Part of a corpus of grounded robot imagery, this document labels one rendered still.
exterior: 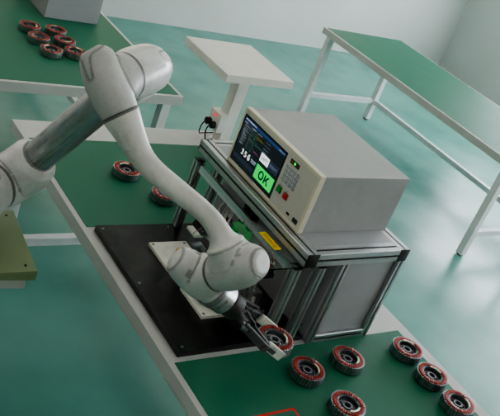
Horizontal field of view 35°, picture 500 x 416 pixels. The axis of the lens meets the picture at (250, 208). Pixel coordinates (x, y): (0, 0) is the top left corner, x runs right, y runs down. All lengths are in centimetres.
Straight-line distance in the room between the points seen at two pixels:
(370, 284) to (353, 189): 36
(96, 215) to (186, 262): 88
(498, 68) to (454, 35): 80
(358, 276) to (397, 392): 39
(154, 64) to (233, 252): 56
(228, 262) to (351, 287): 73
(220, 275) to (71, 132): 66
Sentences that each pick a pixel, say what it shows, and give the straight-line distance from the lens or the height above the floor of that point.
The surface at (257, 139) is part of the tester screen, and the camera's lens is 260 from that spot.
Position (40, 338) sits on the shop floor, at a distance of 347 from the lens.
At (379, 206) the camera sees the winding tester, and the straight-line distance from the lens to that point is 262.
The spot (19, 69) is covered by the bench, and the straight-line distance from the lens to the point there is 388.
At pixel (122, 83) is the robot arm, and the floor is 148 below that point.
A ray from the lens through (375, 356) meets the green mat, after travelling 277.
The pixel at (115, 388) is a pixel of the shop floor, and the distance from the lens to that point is 335.
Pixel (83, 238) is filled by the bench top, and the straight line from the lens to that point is 279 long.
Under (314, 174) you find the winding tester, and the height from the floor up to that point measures 131.
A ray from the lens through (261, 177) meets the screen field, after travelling 258.
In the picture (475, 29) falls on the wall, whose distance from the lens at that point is 1005.
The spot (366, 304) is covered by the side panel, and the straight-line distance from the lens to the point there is 274.
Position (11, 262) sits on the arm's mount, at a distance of 251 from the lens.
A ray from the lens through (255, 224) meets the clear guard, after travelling 251.
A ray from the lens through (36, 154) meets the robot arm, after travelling 247.
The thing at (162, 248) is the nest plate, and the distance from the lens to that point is 276.
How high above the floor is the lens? 223
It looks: 27 degrees down
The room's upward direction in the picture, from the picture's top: 22 degrees clockwise
